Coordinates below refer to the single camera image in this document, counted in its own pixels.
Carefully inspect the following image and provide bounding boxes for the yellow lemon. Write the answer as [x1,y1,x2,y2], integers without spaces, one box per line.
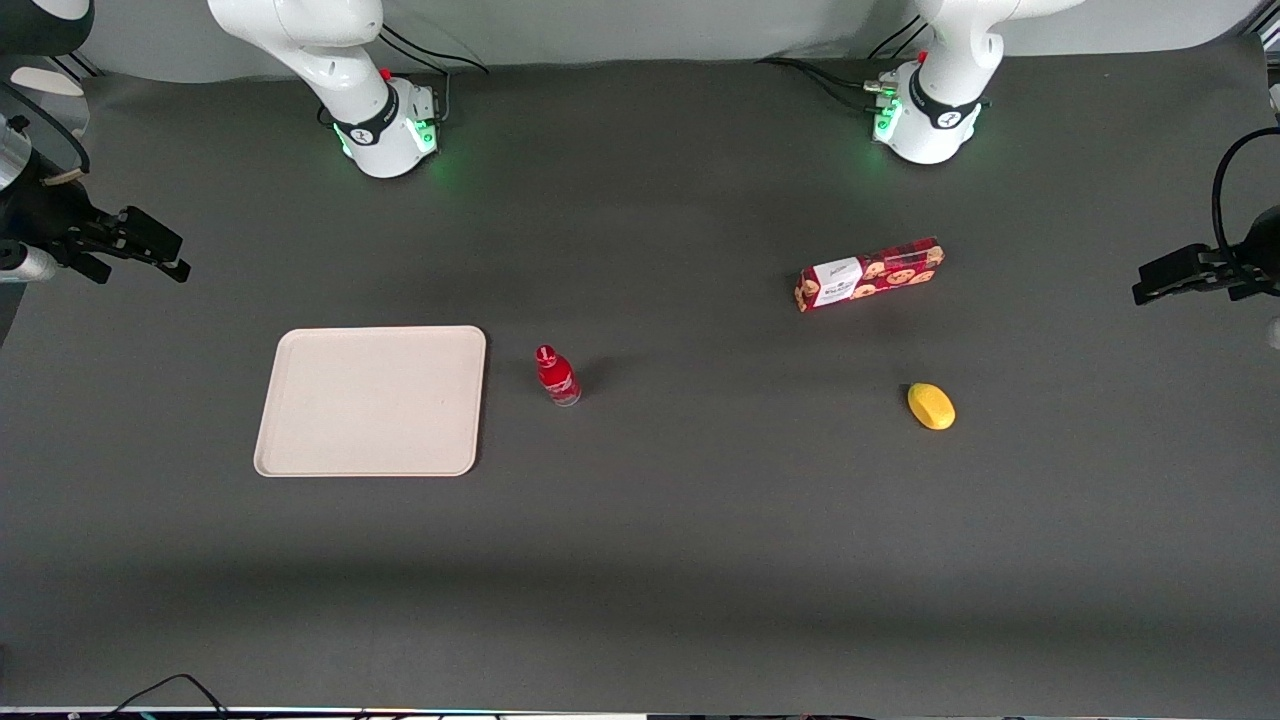
[907,382,957,432]

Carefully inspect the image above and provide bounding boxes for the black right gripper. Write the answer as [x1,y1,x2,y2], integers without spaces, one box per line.
[0,176,192,286]

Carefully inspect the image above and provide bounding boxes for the black table edge cable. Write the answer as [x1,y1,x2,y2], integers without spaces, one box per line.
[98,673,233,720]

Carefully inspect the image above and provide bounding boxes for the black looped gripper cable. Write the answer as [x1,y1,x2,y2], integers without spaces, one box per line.
[1211,126,1280,263]

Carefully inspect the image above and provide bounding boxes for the black left base cables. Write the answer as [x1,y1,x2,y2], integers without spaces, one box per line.
[755,14,929,113]

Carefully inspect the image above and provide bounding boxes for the black right base cables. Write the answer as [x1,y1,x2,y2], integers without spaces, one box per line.
[378,20,491,126]

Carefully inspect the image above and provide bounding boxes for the black base cables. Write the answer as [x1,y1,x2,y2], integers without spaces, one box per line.
[755,14,929,113]
[378,20,491,126]

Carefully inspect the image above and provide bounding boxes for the red cookie box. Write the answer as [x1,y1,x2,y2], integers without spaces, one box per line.
[795,236,946,314]

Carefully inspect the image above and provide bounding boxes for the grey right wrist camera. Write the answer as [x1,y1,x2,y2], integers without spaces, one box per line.
[0,243,57,284]

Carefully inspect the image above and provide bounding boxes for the red coke bottle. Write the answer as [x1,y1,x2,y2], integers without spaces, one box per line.
[535,344,583,408]

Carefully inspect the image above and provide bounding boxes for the beige plastic tray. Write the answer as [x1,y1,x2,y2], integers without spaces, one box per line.
[253,325,488,478]

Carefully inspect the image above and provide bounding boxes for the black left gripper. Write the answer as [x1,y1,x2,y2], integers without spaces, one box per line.
[1131,204,1280,307]

